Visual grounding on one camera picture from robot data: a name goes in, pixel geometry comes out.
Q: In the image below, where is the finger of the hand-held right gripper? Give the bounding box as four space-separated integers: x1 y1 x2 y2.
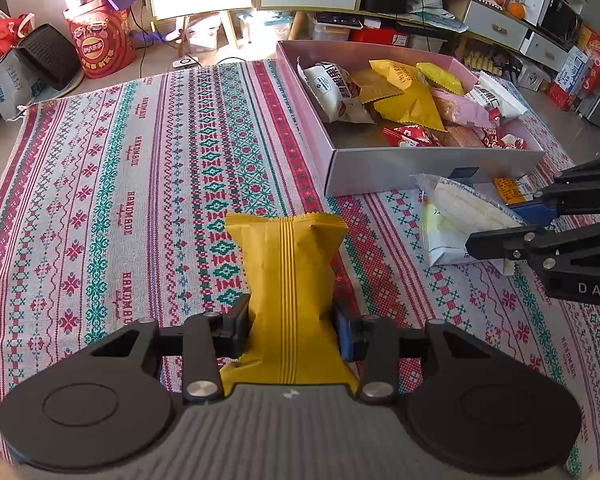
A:
510 152 600 227
465 217 600 307

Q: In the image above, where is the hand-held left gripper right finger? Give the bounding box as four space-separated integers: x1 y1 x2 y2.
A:
332 299 496 406

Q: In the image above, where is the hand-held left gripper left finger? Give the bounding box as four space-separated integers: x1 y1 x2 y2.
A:
90 293 253 406

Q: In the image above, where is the white pale green snack packet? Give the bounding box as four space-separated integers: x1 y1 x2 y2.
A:
414 173 532 277

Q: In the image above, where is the yellow striped snack packet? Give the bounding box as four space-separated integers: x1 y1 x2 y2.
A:
219 211 362 397

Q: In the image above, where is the pink cardboard box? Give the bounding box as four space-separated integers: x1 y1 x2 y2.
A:
275 40 546 197

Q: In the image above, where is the orange label snack packet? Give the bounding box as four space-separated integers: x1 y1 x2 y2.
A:
494 175 537 207

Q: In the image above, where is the brown bread snack packet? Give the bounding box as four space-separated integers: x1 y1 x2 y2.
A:
441 124 487 149

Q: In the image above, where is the red snack carton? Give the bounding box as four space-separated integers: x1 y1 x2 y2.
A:
546 24 600 112

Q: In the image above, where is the white green print snack packet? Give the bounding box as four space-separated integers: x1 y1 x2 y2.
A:
464 71 529 122

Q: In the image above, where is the pink snack packet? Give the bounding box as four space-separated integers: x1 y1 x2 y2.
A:
429 86 497 129

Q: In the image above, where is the yellow egg tray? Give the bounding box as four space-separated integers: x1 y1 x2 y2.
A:
459 49 497 74

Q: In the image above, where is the large yellow snack packet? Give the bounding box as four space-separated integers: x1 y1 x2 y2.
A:
369 59 449 133

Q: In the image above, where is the patterned woven blanket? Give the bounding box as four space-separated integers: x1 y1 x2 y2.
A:
0 57 597 479

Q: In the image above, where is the light yellow snack packet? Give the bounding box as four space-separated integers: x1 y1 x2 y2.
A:
415 61 466 97

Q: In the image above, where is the black white microwave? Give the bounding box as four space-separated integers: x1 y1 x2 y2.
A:
516 0 584 47

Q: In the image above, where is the low white drawer cabinet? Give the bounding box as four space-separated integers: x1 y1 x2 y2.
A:
459 0 577 74

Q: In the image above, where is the orange brown snack packet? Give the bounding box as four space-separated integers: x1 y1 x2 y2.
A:
349 66 404 104

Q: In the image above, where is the white brown print snack packet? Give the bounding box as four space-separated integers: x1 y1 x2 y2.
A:
299 61 377 126

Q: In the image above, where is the red flat box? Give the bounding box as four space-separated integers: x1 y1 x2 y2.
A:
349 26 412 49

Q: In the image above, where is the black bag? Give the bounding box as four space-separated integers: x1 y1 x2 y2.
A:
361 0 412 16

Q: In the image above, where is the clear plastic storage bin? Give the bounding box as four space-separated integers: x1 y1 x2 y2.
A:
311 11 352 42

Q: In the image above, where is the red chips bucket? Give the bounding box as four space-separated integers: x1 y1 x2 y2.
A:
63 1 138 81

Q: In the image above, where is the black panel heater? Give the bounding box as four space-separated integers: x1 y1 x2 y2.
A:
14 23 82 92

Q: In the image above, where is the white paper bag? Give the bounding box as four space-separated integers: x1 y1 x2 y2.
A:
0 54 37 122

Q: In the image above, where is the red shopping bag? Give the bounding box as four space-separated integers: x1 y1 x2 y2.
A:
0 11 32 67

